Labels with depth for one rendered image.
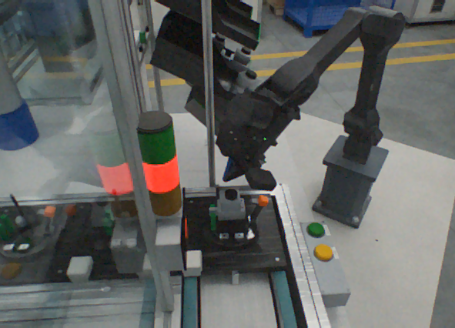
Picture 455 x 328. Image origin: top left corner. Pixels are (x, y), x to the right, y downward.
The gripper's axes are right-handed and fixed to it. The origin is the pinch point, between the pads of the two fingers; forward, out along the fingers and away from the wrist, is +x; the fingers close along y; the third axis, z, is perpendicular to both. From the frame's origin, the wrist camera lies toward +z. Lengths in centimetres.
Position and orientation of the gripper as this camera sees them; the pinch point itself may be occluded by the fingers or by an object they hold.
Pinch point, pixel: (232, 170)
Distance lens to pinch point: 75.4
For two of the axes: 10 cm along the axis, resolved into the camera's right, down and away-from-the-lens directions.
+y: 3.6, 7.2, -5.9
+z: -7.6, -1.3, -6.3
